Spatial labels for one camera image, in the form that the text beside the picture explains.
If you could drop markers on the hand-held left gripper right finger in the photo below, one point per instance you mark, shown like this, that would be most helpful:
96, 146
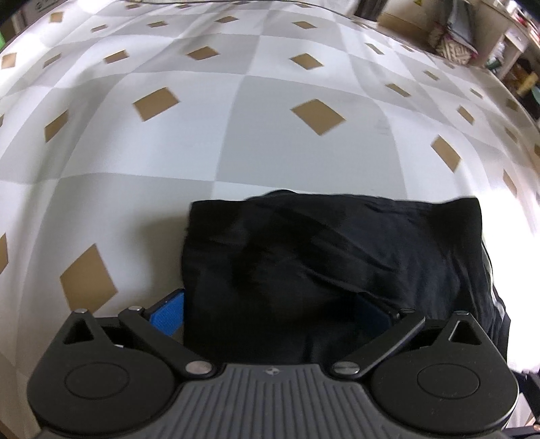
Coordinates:
373, 314

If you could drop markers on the black cylindrical tower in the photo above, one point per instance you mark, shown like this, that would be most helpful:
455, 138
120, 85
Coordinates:
371, 8

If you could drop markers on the patterned woven basket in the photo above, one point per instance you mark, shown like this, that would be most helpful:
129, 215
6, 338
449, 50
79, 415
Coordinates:
455, 50

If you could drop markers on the black t-shirt with red print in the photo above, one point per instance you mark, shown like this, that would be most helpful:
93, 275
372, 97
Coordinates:
337, 261

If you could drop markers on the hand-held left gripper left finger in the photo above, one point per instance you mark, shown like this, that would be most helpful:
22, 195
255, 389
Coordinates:
171, 316

